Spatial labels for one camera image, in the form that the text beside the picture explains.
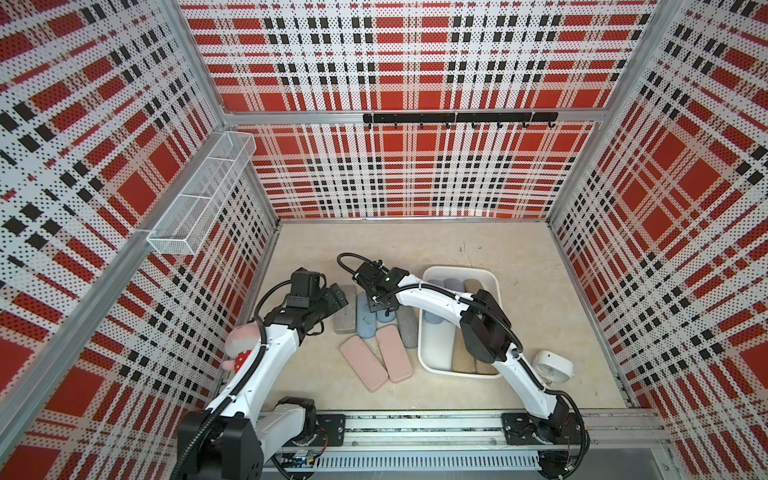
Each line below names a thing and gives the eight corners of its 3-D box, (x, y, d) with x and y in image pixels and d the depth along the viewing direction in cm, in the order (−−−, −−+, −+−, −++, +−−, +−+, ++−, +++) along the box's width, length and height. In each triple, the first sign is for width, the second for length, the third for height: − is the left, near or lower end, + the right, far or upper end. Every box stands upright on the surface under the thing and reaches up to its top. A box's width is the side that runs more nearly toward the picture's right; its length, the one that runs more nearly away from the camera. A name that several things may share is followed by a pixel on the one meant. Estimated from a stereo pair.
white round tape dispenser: (527, 373, 85) (539, 362, 78) (532, 358, 87) (543, 347, 80) (559, 389, 82) (573, 380, 75) (562, 374, 85) (577, 363, 78)
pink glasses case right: (391, 385, 82) (391, 382, 80) (373, 331, 92) (373, 328, 91) (414, 375, 84) (414, 373, 82) (394, 324, 94) (393, 321, 92)
